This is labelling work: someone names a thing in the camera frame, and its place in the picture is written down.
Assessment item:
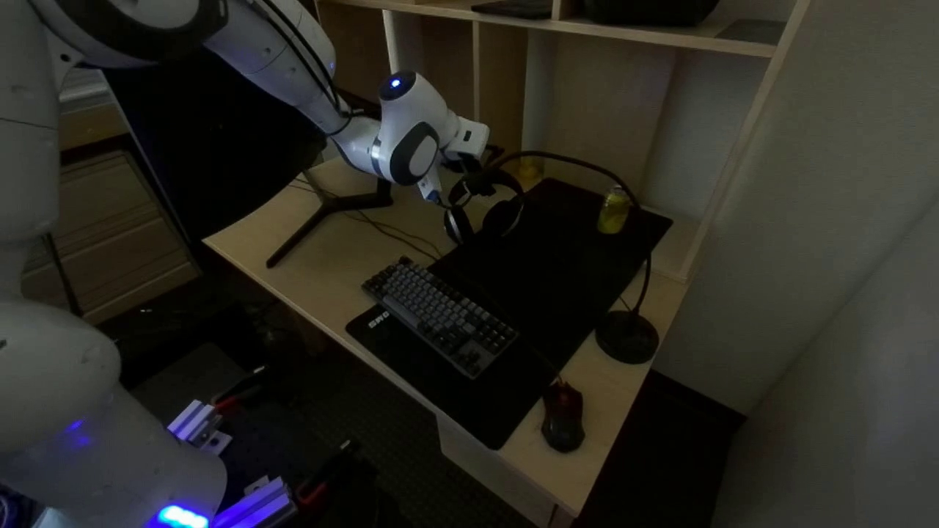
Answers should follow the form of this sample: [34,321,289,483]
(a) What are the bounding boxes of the black tripod stand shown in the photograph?
[263,171,396,272]

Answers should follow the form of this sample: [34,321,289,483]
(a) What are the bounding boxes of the black desk mat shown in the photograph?
[343,175,674,453]

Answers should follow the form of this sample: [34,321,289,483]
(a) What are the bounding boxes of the brown wooden cabinet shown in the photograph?
[16,90,203,326]

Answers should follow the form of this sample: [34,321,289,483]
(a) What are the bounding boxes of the black gooseneck desk lamp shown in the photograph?
[484,147,662,366]

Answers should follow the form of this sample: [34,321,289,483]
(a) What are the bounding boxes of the black curved monitor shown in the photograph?
[98,46,332,247]

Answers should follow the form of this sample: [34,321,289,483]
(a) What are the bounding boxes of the black table cable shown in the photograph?
[346,202,443,263]

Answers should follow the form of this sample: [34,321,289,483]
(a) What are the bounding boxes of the black bag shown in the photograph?
[581,0,722,30]

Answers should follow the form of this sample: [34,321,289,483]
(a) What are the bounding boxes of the black red computer mouse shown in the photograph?
[539,379,586,455]

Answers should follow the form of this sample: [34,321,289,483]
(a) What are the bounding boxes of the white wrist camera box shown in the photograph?
[449,114,493,165]

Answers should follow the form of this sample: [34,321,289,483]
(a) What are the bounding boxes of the light wooden shelf unit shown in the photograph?
[316,0,816,287]

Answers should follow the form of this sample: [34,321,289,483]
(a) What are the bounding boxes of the black headphones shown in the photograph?
[440,168,528,247]

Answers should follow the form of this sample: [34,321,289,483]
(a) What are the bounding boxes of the grey black keyboard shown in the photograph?
[360,256,521,381]

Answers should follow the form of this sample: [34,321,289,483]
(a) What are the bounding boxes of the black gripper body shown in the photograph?
[443,147,512,200]

